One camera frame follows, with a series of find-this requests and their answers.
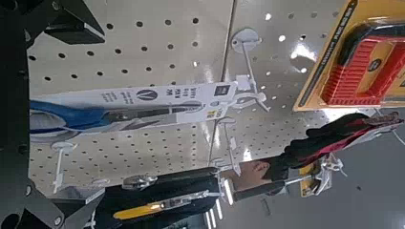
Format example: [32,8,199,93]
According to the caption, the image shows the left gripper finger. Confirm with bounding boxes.
[28,0,106,46]
[18,187,106,229]

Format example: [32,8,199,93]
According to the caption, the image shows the black adjustable wrench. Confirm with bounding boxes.
[104,166,223,204]

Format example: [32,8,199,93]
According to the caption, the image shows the glossy white pegboard panel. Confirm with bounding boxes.
[206,0,405,173]

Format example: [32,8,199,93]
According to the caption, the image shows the yellow package with red tool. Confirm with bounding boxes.
[292,0,405,113]

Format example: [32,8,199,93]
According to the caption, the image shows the white pegboard hook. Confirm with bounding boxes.
[51,141,78,195]
[318,152,348,196]
[230,28,271,113]
[218,116,243,177]

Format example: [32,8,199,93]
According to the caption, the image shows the person's right hand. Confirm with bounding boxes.
[223,159,275,192]

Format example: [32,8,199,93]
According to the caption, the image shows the blue scissors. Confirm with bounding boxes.
[29,81,239,142]

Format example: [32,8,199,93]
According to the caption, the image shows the yellow handled pliers package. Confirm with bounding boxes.
[113,160,333,221]

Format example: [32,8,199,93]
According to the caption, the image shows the white pegboard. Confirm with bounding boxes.
[27,0,237,198]

